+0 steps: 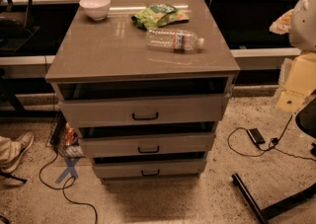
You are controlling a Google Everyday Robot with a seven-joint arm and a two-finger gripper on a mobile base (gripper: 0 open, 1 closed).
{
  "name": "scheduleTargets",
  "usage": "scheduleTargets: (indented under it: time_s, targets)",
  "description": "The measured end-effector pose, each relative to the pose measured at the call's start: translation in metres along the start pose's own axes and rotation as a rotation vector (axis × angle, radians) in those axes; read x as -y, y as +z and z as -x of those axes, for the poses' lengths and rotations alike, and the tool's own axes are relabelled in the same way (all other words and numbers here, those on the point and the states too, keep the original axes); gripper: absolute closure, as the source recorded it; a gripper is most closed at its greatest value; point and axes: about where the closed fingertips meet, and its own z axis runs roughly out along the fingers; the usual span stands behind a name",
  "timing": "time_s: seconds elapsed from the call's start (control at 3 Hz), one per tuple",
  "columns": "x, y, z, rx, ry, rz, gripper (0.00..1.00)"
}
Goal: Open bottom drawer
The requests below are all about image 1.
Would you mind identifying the grey bottom drawer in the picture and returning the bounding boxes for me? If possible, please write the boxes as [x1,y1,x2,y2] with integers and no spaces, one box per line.
[93,159,206,180]

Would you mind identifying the white bowl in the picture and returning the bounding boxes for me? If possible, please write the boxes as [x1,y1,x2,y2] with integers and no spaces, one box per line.
[79,0,111,21]

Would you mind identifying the black stand base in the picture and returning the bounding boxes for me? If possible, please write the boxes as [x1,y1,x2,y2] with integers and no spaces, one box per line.
[231,173,316,224]

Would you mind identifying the beige trouser leg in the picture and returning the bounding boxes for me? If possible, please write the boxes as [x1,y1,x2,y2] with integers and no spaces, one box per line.
[0,136,21,169]

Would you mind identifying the clear plastic water bottle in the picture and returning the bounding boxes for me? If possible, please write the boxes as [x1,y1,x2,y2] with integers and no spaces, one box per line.
[146,28,204,51]

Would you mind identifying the blue tape cross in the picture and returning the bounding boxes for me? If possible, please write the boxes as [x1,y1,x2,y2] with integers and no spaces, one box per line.
[55,157,79,184]

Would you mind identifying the black adapter cable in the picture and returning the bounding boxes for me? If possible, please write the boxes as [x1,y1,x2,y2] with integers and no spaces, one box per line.
[227,114,316,163]

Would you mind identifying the grey middle drawer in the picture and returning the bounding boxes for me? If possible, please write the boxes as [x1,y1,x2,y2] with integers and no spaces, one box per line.
[79,132,215,158]

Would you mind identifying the black power adapter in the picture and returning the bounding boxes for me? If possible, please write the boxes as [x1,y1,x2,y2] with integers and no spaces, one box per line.
[247,128,265,145]

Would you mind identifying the green snack bag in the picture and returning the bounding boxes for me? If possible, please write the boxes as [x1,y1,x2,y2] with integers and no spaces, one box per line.
[131,4,190,30]

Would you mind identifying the black floor cable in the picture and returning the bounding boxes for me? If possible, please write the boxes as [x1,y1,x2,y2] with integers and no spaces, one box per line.
[38,152,99,224]

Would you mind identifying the grey drawer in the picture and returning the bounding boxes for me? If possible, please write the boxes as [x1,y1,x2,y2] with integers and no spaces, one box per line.
[93,159,206,180]
[59,95,229,128]
[79,132,215,158]

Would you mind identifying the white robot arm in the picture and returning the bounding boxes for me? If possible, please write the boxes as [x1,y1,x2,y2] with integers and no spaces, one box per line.
[270,0,316,112]

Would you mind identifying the grey drawer cabinet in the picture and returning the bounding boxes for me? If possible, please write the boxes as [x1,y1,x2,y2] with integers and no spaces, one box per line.
[46,0,239,168]

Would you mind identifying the grey top drawer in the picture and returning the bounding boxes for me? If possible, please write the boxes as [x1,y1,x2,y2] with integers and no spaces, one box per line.
[59,95,229,128]

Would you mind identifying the white sneaker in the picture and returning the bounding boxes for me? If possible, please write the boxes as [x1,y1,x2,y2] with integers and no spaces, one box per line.
[0,132,34,173]

